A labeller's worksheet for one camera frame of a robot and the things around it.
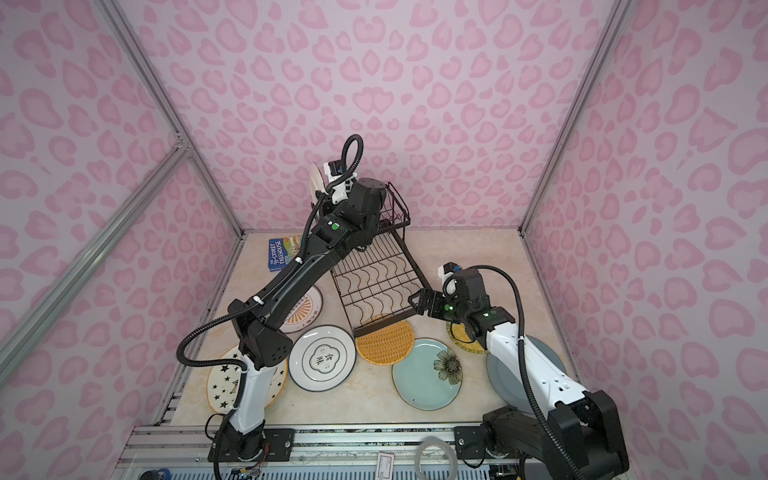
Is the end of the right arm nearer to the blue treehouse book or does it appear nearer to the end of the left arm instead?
the end of the left arm

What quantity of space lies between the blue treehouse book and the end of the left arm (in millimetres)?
573

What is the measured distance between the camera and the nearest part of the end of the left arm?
0.57 metres

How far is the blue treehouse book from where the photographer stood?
1.10 metres
